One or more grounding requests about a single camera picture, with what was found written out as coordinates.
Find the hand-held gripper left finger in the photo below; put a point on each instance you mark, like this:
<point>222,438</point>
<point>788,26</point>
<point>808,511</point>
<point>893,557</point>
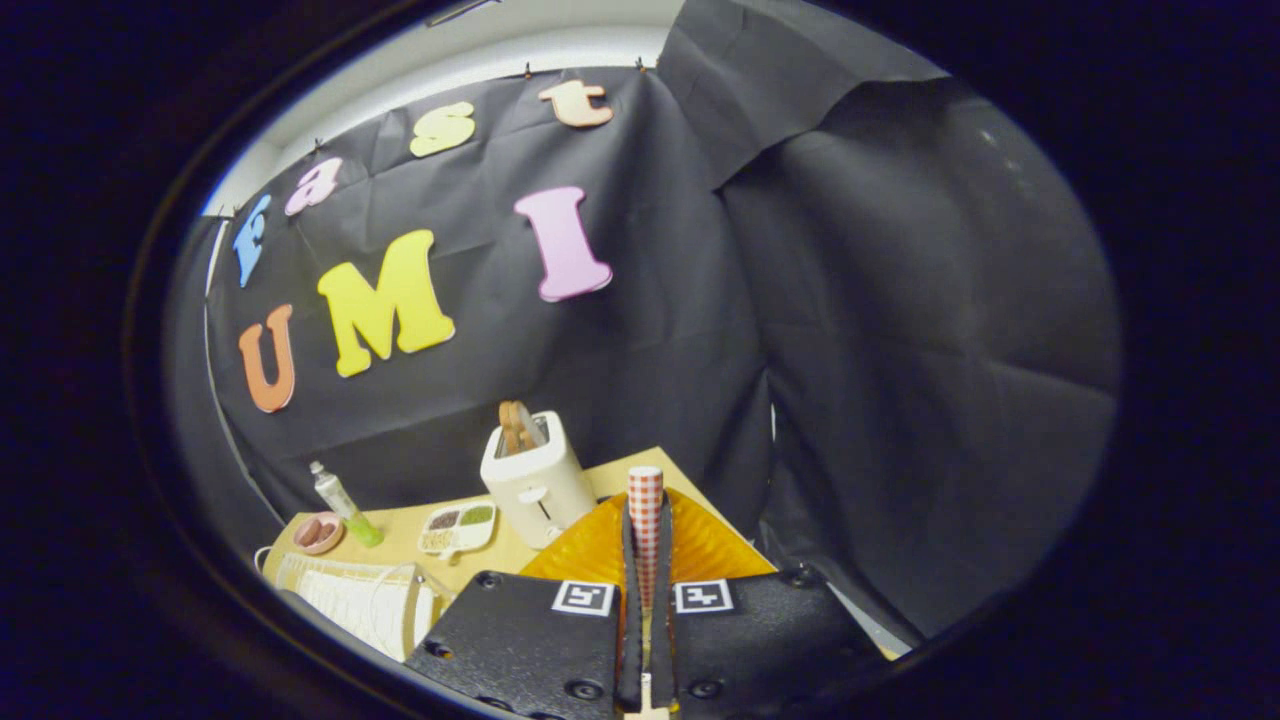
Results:
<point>520,640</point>

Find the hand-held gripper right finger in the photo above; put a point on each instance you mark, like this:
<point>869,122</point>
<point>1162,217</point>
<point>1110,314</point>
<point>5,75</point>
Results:
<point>770,630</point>

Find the white divided grain dish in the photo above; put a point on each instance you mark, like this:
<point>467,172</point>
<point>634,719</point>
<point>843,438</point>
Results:
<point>455,535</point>

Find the small pink plate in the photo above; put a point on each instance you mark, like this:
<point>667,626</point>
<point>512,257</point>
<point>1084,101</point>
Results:
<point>325,548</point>

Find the white toaster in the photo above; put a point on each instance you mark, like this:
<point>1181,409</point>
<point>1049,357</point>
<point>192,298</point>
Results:
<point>545,490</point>

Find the brown bread slice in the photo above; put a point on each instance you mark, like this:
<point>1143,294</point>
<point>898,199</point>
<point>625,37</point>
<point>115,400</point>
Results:
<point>515,425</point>

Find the clear green drink bottle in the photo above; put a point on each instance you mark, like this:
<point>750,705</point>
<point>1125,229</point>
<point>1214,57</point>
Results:
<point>345,505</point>

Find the brown meat patty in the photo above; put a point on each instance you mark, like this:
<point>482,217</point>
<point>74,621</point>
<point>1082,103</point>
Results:
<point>329,527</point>
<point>308,533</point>

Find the black backdrop cloth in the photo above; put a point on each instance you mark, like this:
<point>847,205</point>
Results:
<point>850,350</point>

